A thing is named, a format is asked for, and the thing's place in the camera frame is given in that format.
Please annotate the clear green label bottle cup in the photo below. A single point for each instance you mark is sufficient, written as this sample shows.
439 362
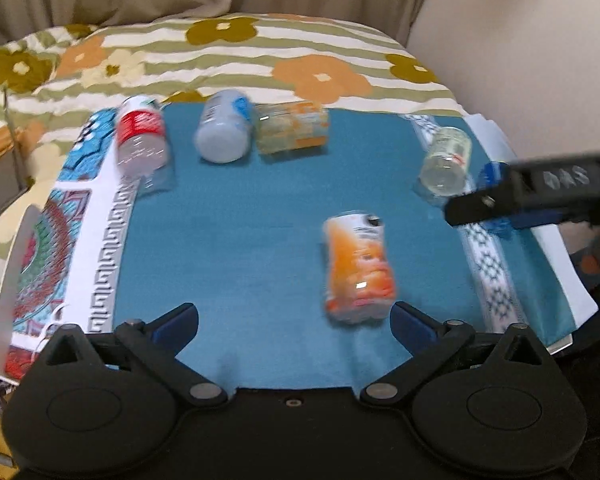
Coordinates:
444 169

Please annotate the red label water bottle cup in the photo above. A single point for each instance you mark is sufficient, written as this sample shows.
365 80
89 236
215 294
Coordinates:
142 147

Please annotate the blue plastic bottle cup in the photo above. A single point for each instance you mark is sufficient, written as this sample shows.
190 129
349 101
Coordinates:
490 178

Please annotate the clear orange label bottle cup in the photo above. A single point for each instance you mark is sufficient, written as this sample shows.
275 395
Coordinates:
291 126

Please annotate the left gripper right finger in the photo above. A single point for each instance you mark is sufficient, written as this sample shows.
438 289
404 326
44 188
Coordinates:
433 345

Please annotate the orange cartoon bottle cup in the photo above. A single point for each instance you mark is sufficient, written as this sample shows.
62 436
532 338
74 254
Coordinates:
360 285

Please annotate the white blue label bottle cup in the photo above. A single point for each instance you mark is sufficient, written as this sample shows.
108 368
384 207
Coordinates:
224 131

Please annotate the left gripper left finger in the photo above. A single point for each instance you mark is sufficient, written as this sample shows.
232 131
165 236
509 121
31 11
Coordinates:
154 346

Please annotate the floral striped bed quilt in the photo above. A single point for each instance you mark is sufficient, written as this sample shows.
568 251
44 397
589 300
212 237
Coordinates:
51 81

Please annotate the teal patterned table cloth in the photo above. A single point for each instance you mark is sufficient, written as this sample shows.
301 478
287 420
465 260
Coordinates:
244 242

